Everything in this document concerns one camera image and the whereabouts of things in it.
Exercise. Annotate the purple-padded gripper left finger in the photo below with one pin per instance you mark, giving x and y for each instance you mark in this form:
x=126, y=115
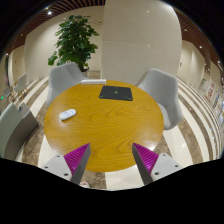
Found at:
x=70, y=166

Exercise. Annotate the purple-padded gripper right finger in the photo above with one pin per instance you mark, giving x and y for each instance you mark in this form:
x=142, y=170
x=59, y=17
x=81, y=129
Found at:
x=153, y=166

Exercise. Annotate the white computer mouse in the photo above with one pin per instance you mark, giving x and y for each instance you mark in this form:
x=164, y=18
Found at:
x=67, y=114

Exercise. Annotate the black mouse pad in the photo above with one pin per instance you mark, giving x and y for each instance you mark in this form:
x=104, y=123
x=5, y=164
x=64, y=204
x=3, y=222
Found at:
x=116, y=93

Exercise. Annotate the round wooden table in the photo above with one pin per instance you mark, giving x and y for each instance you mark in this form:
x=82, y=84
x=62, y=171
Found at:
x=109, y=126

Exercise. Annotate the grey-green sofa chair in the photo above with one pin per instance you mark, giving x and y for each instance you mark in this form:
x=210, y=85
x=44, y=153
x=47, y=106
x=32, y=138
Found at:
x=16, y=125

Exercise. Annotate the right grey armchair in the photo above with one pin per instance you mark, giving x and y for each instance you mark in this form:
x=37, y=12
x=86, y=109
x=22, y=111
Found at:
x=163, y=88

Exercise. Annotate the grey armchair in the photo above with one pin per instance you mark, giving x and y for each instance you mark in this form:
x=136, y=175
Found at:
x=163, y=88
x=61, y=78

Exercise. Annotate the far white chair back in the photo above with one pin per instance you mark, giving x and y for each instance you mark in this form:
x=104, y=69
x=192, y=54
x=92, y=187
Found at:
x=93, y=81

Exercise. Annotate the left grey armchair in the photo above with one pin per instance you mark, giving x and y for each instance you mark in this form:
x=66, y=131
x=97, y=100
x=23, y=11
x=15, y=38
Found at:
x=61, y=78

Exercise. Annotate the distant grey chair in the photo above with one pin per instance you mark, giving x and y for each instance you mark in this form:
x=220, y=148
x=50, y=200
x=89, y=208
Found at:
x=21, y=83

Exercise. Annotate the large green potted plant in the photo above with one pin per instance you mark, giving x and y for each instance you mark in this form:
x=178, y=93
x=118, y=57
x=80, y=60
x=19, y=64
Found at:
x=73, y=42

